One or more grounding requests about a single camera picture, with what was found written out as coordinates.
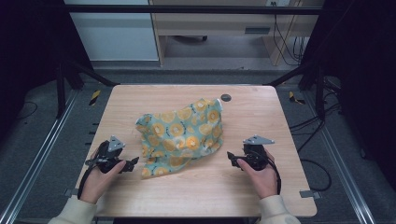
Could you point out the person's right hand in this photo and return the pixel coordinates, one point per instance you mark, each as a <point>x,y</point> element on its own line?
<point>263,179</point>

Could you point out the yellow black floor tape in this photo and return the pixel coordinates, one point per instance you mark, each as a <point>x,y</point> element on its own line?
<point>95,97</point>
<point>295,98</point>

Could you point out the person's left hand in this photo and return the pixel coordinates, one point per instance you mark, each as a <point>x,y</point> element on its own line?
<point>98,183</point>

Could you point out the wooden desk with drawer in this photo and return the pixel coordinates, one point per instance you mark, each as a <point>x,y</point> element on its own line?
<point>224,28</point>

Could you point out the black horizontal bar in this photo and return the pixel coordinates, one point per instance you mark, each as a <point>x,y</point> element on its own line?
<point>193,9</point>

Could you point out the white cabinet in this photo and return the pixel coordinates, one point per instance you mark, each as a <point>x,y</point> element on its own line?
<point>115,34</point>

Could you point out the black metal stand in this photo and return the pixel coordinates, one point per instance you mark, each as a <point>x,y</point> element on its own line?
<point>67,81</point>
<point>311,84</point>

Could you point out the aluminium floor rail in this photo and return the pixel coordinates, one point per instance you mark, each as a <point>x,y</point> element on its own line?
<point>34,155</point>
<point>339,158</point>

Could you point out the teal cloth with orange print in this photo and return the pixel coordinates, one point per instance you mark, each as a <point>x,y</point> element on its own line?
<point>182,137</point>

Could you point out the grey table clamp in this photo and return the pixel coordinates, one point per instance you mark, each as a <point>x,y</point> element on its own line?
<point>310,194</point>
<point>71,192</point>

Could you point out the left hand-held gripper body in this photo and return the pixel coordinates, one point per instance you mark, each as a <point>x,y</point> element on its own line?
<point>107,155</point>

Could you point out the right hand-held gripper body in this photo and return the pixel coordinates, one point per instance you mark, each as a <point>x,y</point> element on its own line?
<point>256,155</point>

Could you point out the grey round table grommet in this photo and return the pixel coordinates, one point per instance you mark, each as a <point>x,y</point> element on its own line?
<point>226,97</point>

